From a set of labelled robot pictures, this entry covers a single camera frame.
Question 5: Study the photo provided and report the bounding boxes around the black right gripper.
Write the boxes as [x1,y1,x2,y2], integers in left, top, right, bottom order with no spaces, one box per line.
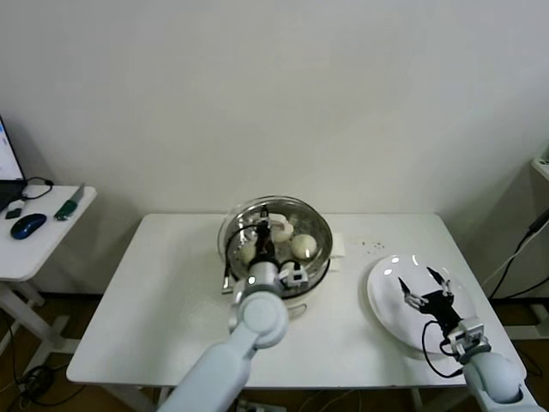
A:
[397,265,465,334]

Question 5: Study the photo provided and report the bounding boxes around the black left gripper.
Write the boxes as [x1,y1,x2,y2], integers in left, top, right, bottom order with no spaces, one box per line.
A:
[256,207,276,261]

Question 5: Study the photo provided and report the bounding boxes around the perforated steel steamer basket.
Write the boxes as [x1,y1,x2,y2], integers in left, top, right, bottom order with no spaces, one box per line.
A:
[222,199,334,289]

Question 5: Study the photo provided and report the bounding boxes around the white round plate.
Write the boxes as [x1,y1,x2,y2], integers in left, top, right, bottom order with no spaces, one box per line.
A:
[365,254,477,354]

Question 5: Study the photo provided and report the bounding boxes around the white electric cooker pot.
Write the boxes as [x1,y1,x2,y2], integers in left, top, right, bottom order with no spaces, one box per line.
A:
[212,229,347,323]

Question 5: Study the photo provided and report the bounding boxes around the white shelf unit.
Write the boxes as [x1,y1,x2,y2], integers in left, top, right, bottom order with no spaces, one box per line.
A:
[528,145,549,190]

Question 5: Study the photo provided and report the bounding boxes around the white power strip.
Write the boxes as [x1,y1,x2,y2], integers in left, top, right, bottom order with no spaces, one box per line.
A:
[238,397,284,412]

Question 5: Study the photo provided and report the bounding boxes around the white side desk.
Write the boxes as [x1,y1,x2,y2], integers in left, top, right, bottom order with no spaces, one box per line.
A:
[0,185,98,366]

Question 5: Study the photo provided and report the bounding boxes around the blue computer mouse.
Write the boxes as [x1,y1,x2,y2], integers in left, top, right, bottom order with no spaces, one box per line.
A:
[9,213,47,241]

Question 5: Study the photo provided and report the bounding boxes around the black laptop computer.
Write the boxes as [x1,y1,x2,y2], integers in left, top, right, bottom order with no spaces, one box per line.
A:
[0,114,26,211]

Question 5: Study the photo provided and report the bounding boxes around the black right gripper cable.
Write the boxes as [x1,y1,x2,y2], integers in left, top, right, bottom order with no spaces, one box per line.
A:
[422,319,464,379]

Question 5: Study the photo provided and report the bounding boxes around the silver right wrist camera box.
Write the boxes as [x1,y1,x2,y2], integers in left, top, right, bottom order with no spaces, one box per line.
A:
[449,317,490,360]

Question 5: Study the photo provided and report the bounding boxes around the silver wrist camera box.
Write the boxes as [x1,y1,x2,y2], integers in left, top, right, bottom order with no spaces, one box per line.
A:
[449,317,490,360]
[277,261,311,289]

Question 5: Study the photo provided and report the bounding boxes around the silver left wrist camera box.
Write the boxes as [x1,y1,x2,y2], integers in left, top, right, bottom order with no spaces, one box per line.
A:
[277,261,311,289]

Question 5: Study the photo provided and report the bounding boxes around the white hanging cable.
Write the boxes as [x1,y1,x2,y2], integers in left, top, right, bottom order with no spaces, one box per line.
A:
[479,252,522,288]

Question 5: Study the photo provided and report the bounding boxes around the white stand base frame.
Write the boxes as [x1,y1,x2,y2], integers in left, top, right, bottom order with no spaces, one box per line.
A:
[501,300,549,340]

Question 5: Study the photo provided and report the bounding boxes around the black hanging cable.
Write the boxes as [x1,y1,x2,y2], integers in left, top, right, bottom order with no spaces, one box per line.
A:
[488,209,549,300]

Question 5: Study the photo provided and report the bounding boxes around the green handled tool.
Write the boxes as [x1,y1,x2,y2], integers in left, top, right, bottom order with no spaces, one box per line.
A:
[53,184,86,223]

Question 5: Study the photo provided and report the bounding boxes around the black looped desk cable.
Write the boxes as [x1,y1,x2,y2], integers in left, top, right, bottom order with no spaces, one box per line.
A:
[20,176,54,202]

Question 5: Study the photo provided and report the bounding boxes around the black floor cables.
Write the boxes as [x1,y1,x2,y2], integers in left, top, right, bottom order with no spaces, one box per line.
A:
[0,317,82,409]

